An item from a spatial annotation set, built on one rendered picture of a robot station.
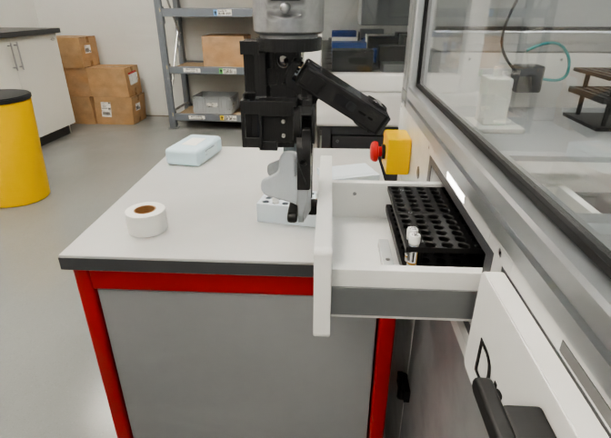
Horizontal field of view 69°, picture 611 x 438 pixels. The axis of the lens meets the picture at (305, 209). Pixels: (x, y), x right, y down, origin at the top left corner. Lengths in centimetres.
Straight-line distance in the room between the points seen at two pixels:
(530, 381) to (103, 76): 481
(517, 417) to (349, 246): 35
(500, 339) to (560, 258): 9
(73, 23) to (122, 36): 53
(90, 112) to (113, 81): 43
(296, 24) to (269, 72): 6
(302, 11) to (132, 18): 473
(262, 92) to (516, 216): 29
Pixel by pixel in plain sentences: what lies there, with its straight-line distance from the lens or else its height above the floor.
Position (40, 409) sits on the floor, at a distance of 171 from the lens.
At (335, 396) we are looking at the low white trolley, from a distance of 93.
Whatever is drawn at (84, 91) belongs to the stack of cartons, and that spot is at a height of 33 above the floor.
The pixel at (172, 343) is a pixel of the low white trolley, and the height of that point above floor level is 56.
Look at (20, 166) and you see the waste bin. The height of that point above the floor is 25.
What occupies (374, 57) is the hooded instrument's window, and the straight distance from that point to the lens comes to 134.
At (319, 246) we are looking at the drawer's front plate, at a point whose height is 93.
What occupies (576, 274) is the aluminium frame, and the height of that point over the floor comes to 99.
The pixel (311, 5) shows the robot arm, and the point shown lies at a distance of 48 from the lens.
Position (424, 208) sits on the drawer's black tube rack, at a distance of 59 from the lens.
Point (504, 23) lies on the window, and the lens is 52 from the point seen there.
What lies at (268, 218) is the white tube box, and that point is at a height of 77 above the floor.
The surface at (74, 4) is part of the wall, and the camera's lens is 547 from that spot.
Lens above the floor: 114
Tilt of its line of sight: 25 degrees down
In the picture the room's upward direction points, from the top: straight up
